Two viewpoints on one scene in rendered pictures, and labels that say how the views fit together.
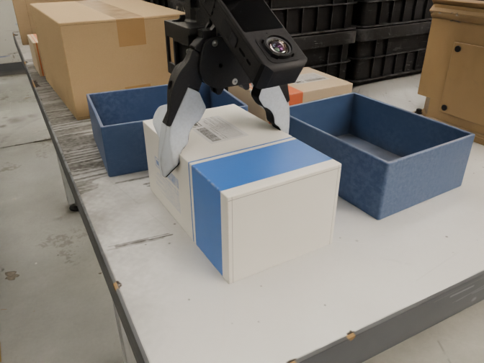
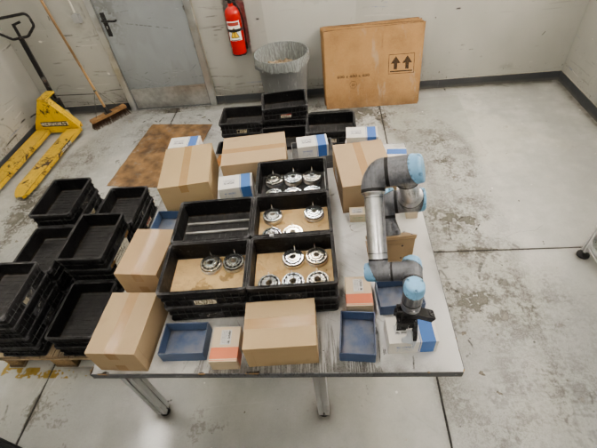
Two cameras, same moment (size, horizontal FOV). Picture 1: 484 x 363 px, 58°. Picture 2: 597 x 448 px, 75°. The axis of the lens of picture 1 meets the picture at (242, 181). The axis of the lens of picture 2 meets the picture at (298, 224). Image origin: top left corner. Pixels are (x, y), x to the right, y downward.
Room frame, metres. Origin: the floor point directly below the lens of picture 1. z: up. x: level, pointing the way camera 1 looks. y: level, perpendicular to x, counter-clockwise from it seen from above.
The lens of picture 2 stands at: (0.29, 0.88, 2.30)
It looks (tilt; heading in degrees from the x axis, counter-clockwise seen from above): 46 degrees down; 306
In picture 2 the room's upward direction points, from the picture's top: 8 degrees counter-clockwise
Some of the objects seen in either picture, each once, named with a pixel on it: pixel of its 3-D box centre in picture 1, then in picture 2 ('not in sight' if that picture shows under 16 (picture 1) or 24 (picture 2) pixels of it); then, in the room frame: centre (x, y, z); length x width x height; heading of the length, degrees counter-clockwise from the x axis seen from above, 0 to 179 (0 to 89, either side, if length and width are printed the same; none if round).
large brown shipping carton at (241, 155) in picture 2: not in sight; (256, 161); (1.68, -0.68, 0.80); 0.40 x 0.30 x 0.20; 34
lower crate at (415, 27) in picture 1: (344, 37); not in sight; (1.14, -0.26, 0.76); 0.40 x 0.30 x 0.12; 31
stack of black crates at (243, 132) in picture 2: not in sight; (245, 130); (2.49, -1.54, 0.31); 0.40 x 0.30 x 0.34; 28
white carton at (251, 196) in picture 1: (231, 178); (409, 334); (0.41, 0.01, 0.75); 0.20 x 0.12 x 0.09; 31
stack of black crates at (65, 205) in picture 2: not in sight; (75, 218); (2.97, 0.01, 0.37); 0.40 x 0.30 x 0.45; 118
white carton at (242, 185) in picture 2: not in sight; (236, 187); (1.61, -0.39, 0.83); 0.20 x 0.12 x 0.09; 36
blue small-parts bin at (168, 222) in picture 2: not in sight; (171, 223); (1.86, -0.05, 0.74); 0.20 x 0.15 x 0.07; 25
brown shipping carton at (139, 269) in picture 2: not in sight; (151, 260); (1.72, 0.23, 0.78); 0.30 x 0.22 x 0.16; 114
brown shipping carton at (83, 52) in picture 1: (109, 50); (282, 332); (0.89, 0.27, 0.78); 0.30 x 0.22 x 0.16; 31
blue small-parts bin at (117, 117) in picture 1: (166, 122); (357, 335); (0.61, 0.11, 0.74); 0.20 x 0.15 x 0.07; 114
